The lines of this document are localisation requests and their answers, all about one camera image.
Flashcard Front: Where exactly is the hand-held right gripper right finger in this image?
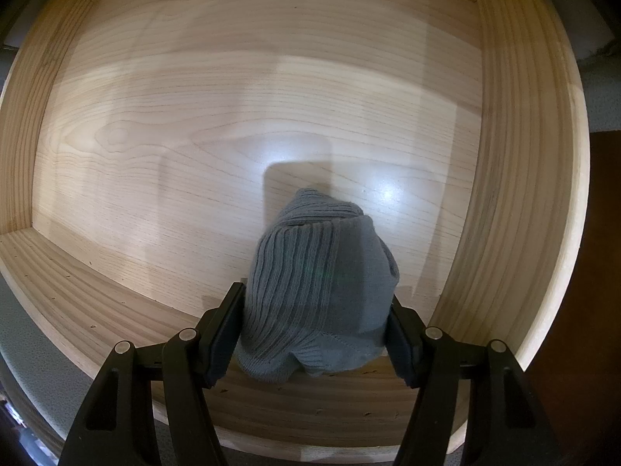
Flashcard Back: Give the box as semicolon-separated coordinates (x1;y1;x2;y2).
385;296;554;466

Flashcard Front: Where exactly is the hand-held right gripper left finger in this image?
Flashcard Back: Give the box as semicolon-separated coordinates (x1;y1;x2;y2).
58;282;246;466

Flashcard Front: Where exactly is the grey ribbed sock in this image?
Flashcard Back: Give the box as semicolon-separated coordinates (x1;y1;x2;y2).
237;187;401;382

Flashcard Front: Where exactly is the grey-fronted wooden drawer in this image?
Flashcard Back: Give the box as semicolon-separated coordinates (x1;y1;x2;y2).
0;0;590;466

